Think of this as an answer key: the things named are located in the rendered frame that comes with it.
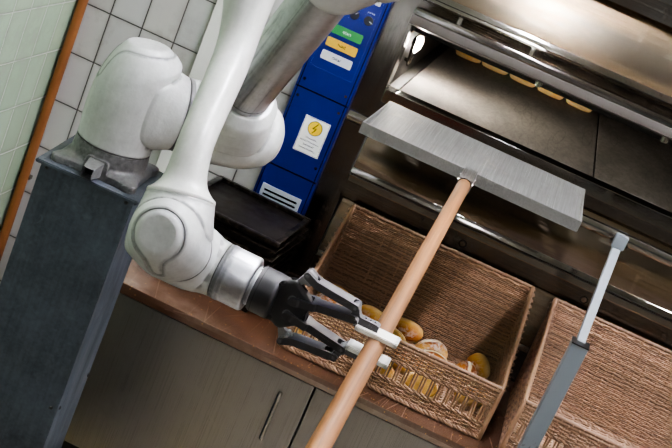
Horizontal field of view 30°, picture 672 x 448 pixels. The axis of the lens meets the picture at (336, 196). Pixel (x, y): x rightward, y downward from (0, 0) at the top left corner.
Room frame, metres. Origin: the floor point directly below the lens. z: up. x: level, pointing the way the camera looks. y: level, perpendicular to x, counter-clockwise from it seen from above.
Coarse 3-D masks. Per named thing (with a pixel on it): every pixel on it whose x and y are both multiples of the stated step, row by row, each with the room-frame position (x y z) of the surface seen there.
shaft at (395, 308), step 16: (464, 192) 2.59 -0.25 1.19; (448, 208) 2.44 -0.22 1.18; (448, 224) 2.36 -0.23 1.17; (432, 240) 2.23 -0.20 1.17; (416, 256) 2.13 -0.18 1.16; (432, 256) 2.17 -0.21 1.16; (416, 272) 2.05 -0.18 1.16; (400, 288) 1.96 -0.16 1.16; (416, 288) 2.01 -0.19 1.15; (400, 304) 1.89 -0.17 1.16; (384, 320) 1.81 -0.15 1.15; (368, 352) 1.68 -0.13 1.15; (352, 368) 1.63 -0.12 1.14; (368, 368) 1.64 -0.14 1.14; (352, 384) 1.57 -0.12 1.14; (336, 400) 1.52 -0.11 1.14; (352, 400) 1.54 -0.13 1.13; (336, 416) 1.47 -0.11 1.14; (320, 432) 1.42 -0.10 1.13; (336, 432) 1.44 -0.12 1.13
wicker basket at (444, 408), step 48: (336, 240) 3.10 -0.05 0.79; (384, 240) 3.24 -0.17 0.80; (384, 288) 3.21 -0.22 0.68; (432, 288) 3.21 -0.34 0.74; (480, 288) 3.22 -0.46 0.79; (528, 288) 3.22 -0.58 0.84; (432, 336) 3.18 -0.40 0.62; (384, 384) 2.79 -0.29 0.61; (480, 384) 2.76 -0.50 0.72; (480, 432) 2.76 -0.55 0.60
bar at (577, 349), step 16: (352, 112) 2.94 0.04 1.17; (592, 224) 2.87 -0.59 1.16; (624, 240) 2.85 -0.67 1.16; (640, 240) 2.87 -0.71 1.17; (608, 256) 2.85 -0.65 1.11; (656, 256) 2.85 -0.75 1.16; (608, 272) 2.80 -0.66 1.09; (592, 304) 2.73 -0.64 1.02; (592, 320) 2.71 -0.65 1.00; (576, 352) 2.64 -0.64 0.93; (560, 368) 2.64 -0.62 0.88; (576, 368) 2.63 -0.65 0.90; (560, 384) 2.64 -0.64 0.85; (544, 400) 2.64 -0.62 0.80; (560, 400) 2.63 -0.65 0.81; (544, 416) 2.64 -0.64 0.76; (528, 432) 2.64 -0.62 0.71; (544, 432) 2.63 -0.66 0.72
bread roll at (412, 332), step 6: (402, 318) 3.14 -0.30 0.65; (402, 324) 3.12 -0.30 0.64; (408, 324) 3.12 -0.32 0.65; (414, 324) 3.13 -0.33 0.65; (402, 330) 3.11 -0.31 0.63; (408, 330) 3.11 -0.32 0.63; (414, 330) 3.12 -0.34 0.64; (420, 330) 3.13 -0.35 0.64; (408, 336) 3.11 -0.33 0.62; (414, 336) 3.11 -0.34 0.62; (420, 336) 3.13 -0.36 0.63; (408, 342) 3.12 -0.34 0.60; (414, 342) 3.12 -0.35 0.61
